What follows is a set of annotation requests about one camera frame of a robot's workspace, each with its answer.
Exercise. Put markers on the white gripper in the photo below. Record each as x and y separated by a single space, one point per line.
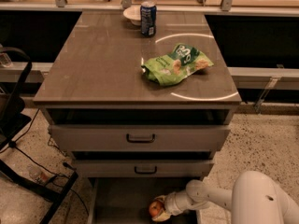
172 204

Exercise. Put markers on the red apple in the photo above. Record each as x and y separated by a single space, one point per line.
155 208

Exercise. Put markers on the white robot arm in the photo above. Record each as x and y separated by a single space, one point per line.
255 199

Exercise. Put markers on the open bottom drawer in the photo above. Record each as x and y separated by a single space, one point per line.
126 200

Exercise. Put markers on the grey drawer cabinet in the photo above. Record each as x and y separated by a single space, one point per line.
97 79

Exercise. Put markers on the plastic water bottle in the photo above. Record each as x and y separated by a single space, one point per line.
37 175

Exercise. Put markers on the green chip bag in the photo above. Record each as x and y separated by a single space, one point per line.
174 67

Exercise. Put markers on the white bowl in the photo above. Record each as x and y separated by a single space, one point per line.
133 15

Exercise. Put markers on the blue soda can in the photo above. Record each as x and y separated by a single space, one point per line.
148 18

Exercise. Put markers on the middle drawer with black handle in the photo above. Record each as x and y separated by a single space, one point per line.
143 168

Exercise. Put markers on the drawer with black handle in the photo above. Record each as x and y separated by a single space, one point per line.
140 138
143 168

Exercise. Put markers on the top drawer with black handle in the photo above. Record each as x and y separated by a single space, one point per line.
140 138

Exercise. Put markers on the black chair frame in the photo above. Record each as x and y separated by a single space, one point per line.
12 121

